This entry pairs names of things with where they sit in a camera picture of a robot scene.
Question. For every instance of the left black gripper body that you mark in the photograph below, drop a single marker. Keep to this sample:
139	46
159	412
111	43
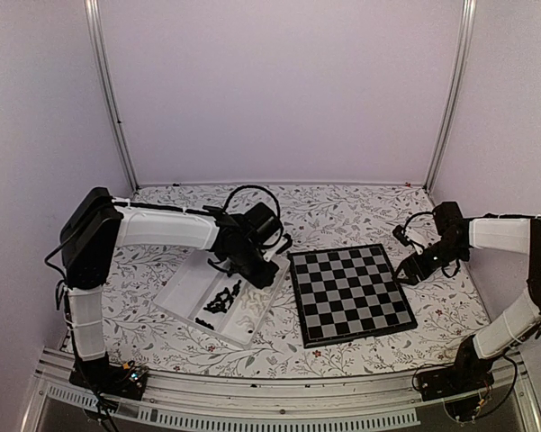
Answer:
244	265

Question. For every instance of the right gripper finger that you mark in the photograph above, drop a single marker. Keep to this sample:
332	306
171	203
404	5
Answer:
411	278
409	264

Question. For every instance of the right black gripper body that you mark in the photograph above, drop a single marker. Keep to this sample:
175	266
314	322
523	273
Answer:
446	255

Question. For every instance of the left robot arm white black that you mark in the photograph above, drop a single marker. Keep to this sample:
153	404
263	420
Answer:
101	225

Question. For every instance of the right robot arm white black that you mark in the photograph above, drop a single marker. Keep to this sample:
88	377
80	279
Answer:
503	252

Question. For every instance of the pile of black chess pieces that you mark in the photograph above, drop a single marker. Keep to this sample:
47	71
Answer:
215	310

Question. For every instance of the pile of white chess pieces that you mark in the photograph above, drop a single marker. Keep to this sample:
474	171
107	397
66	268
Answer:
252	307

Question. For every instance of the floral patterned table mat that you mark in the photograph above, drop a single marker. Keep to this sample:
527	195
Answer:
119	253

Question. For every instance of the clear plastic piece tray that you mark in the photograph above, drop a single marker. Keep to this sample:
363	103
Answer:
195	283

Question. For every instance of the black grey chessboard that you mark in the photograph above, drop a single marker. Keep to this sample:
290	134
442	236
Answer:
347	293

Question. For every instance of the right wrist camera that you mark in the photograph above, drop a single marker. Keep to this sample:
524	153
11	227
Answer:
409	237

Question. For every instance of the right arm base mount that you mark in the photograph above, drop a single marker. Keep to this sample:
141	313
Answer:
469	380

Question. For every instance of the front aluminium rail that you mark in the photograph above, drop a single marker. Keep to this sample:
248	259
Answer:
186	402

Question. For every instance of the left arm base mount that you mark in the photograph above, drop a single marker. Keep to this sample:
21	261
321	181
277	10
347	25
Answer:
127	380

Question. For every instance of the right aluminium frame post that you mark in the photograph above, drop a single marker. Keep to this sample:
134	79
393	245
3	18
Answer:
463	46

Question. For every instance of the aluminium frame post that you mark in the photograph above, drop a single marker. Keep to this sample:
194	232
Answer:
463	46
96	34

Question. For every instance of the left aluminium frame post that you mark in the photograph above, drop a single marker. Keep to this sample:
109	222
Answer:
96	34

